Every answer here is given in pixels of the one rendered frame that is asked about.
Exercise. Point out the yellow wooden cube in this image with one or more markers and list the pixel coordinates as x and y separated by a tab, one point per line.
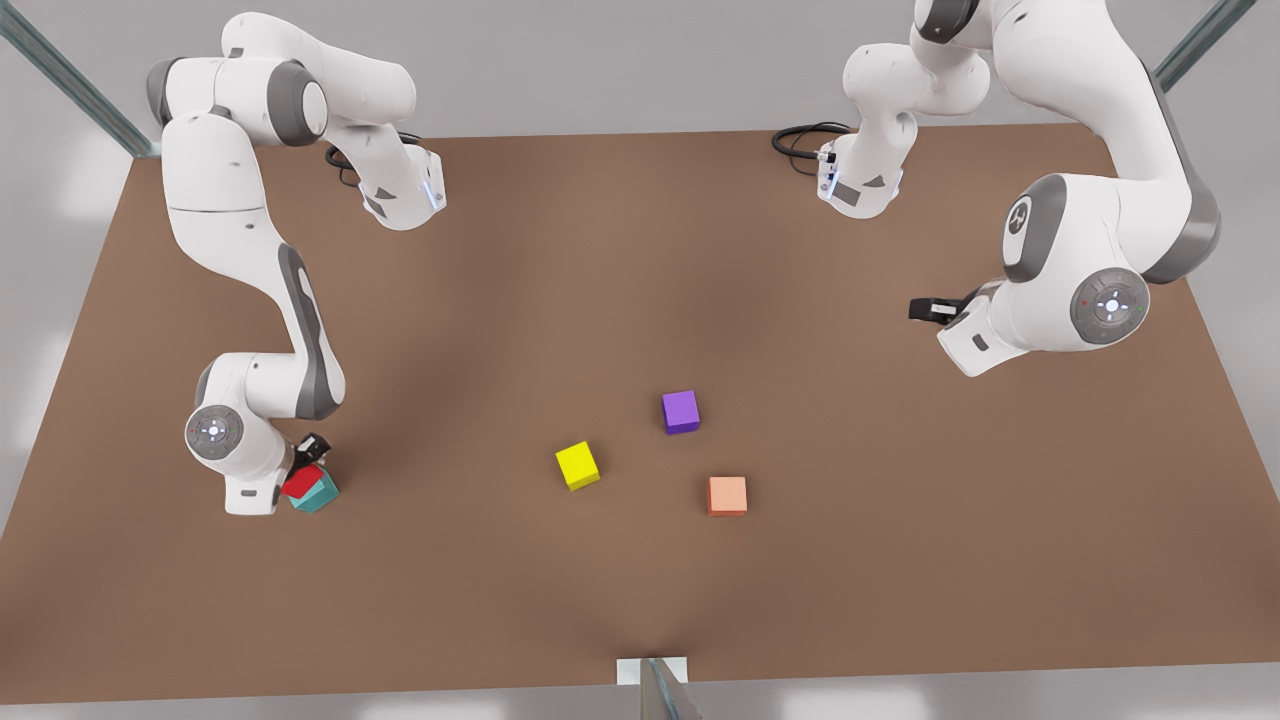
577	466

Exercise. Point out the red wooden cube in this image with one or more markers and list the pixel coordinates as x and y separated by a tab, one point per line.
300	482

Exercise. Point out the silver frame post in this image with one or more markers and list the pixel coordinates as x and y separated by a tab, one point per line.
1200	42
658	688
75	82

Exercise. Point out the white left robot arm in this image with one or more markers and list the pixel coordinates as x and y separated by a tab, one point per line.
1090	170

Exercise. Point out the orange wooden cube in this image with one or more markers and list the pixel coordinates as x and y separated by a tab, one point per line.
727	495

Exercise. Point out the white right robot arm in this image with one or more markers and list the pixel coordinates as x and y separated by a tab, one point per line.
232	180

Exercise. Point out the purple wooden cube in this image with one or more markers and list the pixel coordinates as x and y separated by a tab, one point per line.
680	411

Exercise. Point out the teal wooden cube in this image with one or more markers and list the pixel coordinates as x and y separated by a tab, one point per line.
318	493

